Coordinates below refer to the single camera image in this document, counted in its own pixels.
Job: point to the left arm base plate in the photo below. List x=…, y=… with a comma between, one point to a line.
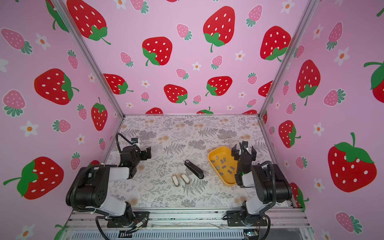
x=129, y=221

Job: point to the aluminium frame rail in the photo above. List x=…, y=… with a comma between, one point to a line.
x=194, y=224

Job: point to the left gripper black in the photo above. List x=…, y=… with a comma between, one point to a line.
x=143, y=154

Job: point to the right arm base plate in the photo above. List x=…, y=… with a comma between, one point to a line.
x=239, y=219

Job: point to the black stapler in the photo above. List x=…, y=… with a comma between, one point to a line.
x=194, y=169

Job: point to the yellow plastic tray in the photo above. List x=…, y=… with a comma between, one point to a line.
x=224, y=164

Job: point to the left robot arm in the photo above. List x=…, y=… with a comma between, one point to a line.
x=89, y=190

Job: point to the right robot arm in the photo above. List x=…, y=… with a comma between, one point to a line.
x=266, y=178

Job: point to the beige mini stapler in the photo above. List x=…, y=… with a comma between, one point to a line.
x=185, y=178
x=175, y=180

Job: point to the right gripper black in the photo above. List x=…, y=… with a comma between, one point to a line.
x=244, y=153

